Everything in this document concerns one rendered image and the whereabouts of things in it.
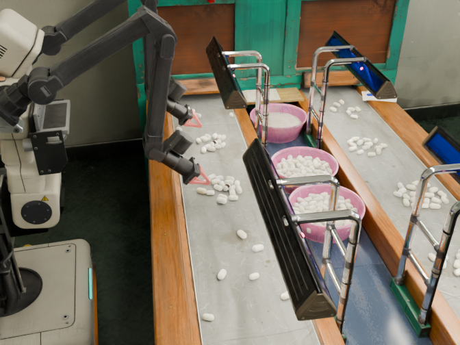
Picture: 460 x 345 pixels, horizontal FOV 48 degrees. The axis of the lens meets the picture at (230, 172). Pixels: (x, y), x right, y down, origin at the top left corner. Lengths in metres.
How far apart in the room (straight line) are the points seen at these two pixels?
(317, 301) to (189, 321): 0.49
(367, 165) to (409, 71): 2.05
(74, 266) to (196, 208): 0.75
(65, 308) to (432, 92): 3.16
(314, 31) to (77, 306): 1.67
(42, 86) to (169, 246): 0.60
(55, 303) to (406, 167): 1.51
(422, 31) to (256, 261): 2.77
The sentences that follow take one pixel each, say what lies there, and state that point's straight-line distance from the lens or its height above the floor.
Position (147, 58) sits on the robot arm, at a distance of 2.03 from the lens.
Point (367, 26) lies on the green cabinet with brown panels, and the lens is 2.75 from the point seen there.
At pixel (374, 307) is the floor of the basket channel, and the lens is 1.61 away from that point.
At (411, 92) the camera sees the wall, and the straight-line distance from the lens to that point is 4.20.
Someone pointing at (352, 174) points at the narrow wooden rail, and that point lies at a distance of 2.01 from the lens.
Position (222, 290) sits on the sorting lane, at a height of 0.74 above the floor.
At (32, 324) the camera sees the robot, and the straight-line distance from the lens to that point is 2.17.
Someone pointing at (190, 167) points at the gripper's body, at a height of 0.89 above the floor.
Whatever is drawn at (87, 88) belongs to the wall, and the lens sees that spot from 3.46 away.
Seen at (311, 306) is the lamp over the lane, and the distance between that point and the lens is 1.02.
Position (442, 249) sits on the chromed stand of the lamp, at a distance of 1.38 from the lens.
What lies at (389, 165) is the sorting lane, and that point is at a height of 0.74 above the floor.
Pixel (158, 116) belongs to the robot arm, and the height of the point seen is 1.10.
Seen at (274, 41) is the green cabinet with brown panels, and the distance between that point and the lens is 2.61.
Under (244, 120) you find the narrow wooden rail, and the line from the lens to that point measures 2.36.
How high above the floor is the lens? 1.81
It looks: 32 degrees down
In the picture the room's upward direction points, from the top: straight up
